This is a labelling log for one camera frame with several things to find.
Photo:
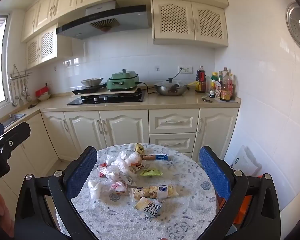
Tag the white plastic wrapper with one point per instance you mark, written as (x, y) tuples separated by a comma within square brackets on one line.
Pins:
[(96, 188)]

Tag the steel wok with lid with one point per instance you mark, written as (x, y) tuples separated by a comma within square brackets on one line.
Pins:
[(172, 88)]

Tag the small red white packet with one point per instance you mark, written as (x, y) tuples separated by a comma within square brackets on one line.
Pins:
[(117, 187)]

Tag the white wall power outlet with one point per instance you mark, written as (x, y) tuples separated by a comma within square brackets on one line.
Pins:
[(186, 69)]

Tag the green electric multi cooker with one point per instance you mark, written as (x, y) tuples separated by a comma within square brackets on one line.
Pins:
[(123, 81)]

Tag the yellow snack packet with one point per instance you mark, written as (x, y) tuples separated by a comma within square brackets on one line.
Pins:
[(140, 149)]

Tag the white packet with orange print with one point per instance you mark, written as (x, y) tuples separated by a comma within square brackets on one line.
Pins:
[(137, 168)]

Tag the green snack packet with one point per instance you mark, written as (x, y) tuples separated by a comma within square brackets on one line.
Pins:
[(151, 173)]

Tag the cream base cabinet unit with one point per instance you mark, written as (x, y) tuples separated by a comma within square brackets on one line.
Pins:
[(85, 130)]

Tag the white yellow food packet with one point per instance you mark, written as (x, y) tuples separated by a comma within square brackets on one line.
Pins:
[(150, 207)]

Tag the cluster of condiment bottles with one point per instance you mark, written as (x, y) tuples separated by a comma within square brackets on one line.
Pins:
[(225, 87)]

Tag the white paper bag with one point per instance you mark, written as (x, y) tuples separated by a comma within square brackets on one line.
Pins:
[(247, 160)]

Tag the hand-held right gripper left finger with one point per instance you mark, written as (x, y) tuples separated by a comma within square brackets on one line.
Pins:
[(80, 172)]

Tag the grey range hood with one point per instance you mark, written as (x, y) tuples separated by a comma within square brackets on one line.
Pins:
[(130, 17)]

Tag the person's left hand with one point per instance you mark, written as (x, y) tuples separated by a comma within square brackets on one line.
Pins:
[(3, 212)]

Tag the metal bowl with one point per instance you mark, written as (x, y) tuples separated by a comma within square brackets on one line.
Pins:
[(92, 82)]

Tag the white bowls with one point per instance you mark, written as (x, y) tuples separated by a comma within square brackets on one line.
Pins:
[(43, 97)]

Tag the utensil rack with ladles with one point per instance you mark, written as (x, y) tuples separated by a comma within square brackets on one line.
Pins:
[(21, 87)]

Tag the dark cooking oil bottle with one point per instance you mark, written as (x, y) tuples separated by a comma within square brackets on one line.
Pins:
[(200, 82)]

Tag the narrow lattice door cabinet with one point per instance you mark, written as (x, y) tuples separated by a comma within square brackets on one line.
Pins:
[(41, 47)]

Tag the small dark metal tool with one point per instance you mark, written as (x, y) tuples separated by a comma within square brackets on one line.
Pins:
[(207, 99)]

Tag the wooden board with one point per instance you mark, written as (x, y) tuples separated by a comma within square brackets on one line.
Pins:
[(115, 93)]

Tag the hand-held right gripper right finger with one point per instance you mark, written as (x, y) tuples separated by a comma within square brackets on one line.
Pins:
[(215, 172)]

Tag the red box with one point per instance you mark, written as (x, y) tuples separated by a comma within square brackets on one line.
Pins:
[(42, 91)]

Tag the clear nut bar packet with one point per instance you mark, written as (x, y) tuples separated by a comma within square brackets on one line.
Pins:
[(150, 192)]

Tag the wide lattice door cabinet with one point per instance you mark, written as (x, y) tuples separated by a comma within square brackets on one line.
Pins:
[(190, 21)]

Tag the blue brown snack bar wrapper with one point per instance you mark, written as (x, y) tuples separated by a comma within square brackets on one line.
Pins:
[(160, 157)]

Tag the shallow cream drawer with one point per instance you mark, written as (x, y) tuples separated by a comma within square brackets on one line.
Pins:
[(172, 142)]

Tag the orange plastic bag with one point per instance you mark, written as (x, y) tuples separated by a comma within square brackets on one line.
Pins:
[(241, 210)]

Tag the white crumpled plastic bag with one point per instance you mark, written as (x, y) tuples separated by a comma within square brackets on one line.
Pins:
[(130, 158)]

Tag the tall cream drawer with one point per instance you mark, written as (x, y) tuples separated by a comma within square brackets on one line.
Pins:
[(173, 121)]

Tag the blue floral white tablecloth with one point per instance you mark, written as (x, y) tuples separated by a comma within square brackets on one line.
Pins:
[(185, 205)]

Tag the steel sink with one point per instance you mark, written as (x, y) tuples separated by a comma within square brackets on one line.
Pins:
[(13, 118)]

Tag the red white candy wrapper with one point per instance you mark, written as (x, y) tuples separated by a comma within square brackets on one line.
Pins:
[(102, 171)]

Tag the black glass gas stove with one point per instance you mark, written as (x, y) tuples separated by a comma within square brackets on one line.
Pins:
[(115, 100)]

